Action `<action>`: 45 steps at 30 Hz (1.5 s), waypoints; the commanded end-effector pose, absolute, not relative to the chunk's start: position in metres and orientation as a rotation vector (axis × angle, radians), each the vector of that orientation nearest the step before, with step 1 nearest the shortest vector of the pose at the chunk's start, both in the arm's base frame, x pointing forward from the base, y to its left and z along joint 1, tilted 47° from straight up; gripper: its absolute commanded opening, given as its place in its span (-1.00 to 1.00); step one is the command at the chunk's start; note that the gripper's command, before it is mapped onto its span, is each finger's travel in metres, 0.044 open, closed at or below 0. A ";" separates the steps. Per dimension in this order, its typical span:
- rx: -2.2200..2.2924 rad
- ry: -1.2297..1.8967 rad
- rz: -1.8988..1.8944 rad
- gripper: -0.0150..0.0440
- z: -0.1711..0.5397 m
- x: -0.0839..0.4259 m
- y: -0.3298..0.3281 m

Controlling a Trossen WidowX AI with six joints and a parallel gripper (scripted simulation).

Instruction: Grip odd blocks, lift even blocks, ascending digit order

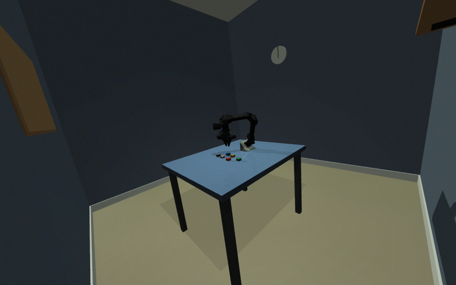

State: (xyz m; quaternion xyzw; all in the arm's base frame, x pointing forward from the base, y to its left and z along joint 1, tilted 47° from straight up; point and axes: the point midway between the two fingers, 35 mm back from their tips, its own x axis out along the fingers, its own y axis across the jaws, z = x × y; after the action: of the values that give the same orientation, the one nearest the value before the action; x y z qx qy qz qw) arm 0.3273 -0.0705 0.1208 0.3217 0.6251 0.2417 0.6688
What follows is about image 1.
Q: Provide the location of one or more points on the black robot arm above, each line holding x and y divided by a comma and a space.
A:
226, 119

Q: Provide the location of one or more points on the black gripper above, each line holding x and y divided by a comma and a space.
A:
227, 139

